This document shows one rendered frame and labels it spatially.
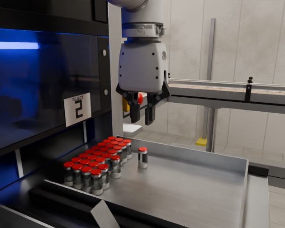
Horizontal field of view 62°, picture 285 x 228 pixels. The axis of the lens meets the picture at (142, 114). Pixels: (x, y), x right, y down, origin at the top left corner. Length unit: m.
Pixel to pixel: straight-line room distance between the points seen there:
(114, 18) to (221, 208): 0.51
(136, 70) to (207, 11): 2.57
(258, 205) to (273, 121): 2.55
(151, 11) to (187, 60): 2.60
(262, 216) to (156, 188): 0.19
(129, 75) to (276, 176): 1.14
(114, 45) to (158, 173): 0.35
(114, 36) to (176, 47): 2.46
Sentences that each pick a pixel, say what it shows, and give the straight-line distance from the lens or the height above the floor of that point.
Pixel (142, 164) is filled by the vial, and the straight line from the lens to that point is 0.56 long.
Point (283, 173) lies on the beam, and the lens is 1.47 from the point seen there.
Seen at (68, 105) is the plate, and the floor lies 1.04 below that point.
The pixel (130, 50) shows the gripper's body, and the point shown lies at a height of 1.15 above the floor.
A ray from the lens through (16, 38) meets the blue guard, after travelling 0.44.
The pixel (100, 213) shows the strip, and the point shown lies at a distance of 0.36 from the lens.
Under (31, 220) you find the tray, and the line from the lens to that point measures 0.40.
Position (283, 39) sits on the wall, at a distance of 2.91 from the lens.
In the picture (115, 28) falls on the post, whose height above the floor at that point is 1.20.
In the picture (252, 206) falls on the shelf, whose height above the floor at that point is 0.88.
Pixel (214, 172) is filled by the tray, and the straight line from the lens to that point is 0.57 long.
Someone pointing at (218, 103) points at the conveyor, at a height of 0.86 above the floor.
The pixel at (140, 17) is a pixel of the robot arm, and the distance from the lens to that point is 0.46.
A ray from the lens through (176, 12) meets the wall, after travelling 3.13.
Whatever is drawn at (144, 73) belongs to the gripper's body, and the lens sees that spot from 0.48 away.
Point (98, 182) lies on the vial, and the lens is 0.47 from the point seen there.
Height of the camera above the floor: 1.15
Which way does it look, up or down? 16 degrees down
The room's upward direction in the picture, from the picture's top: straight up
